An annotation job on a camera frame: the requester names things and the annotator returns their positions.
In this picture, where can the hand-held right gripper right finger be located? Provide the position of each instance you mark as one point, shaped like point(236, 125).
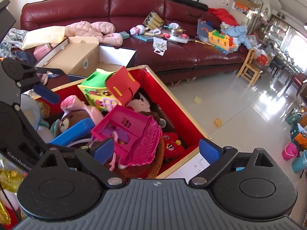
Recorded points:
point(209, 151)

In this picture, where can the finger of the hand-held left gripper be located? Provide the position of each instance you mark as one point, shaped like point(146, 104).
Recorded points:
point(50, 71)
point(46, 94)

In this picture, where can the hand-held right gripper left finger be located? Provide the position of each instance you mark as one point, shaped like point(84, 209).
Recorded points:
point(104, 149)

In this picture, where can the white fluffy plush toy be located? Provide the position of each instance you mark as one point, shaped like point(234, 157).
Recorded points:
point(31, 115)

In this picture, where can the blue plastic toy tool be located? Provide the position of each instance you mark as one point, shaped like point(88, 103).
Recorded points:
point(72, 131)

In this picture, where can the pink plastic toy house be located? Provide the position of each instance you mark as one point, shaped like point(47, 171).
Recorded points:
point(141, 146)

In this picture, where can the red cardboard box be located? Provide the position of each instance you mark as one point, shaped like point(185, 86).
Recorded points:
point(182, 117)

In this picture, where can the small pink box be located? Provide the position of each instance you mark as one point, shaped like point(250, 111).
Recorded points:
point(43, 50)

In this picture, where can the white instruction sheet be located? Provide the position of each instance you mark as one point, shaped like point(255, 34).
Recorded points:
point(194, 166)

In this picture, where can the brown cardboard box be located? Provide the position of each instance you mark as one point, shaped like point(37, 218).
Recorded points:
point(76, 60)

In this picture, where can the pale yellow pillow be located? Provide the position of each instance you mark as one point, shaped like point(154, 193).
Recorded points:
point(43, 36)

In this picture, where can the brown bear plush pink ears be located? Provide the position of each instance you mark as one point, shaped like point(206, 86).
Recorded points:
point(69, 122)

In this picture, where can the patterned grey cloth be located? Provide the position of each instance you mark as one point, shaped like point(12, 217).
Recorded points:
point(13, 37)

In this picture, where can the gold foil wrapper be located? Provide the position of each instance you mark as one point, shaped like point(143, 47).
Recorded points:
point(9, 179)

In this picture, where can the yellow paper note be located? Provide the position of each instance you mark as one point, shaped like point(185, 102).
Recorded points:
point(197, 100)

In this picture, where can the pink quilted jacket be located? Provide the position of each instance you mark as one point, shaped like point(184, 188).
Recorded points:
point(96, 27)

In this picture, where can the black flat board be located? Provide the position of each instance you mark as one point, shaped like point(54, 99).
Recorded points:
point(6, 19)

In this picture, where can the pink bucket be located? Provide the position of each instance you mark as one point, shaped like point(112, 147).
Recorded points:
point(289, 152)

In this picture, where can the teal booklet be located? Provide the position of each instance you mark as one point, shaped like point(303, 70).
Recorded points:
point(123, 34)

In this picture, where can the teal storage bin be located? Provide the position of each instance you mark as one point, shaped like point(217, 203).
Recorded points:
point(298, 136)

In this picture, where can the teal bucket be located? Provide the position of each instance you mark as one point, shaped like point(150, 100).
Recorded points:
point(299, 164)

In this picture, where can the small wooden chair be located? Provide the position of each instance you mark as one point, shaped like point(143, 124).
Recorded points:
point(249, 69)

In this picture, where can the pink white toy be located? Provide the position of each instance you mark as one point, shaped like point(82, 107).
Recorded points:
point(138, 30)

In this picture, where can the blue picture book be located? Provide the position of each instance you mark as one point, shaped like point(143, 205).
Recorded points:
point(142, 37)

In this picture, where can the dark red leather sofa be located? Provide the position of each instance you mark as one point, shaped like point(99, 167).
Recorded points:
point(168, 57)

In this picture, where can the colourful building block toy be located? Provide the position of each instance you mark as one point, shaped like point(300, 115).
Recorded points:
point(219, 39)

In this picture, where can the white sticker sheet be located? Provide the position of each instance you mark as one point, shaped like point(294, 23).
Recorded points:
point(160, 46)

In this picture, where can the dark dining table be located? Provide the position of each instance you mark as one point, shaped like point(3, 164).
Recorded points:
point(287, 69)

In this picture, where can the wooden sticks pack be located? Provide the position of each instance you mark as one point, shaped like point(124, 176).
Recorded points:
point(153, 20)

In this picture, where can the light blue cloth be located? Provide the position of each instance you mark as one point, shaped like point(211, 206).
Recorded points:
point(236, 33)

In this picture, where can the toy kitchen playset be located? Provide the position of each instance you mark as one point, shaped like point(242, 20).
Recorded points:
point(177, 34)

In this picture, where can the clear plastic case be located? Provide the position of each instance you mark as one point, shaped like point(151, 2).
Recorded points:
point(203, 27)

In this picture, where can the red jacket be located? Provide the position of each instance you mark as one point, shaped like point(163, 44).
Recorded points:
point(223, 15)

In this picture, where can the glass display cabinet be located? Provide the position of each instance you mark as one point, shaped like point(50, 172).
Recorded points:
point(275, 31)

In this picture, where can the black bag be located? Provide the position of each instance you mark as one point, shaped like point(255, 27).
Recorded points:
point(187, 2)

